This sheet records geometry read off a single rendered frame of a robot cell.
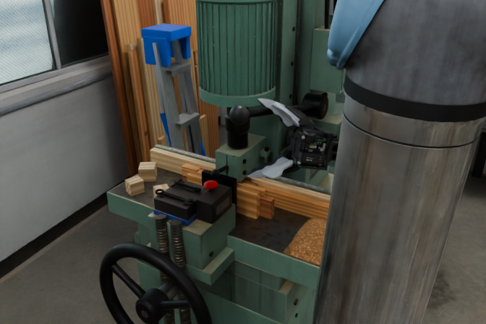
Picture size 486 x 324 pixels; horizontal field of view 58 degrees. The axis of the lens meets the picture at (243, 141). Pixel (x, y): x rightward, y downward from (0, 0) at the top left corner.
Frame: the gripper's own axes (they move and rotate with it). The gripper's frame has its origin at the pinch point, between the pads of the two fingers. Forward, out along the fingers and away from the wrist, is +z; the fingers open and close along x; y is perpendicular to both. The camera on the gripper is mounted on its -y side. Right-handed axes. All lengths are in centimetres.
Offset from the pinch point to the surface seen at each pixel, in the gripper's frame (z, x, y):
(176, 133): 7, 22, -117
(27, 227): 74, 83, -142
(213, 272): 3.4, 29.0, -0.7
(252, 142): -6.1, 5.2, -23.0
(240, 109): 4.5, -6.2, 9.4
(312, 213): -19.7, 18.1, -9.7
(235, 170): -1.6, 11.3, -17.0
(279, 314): -12.9, 39.4, -2.2
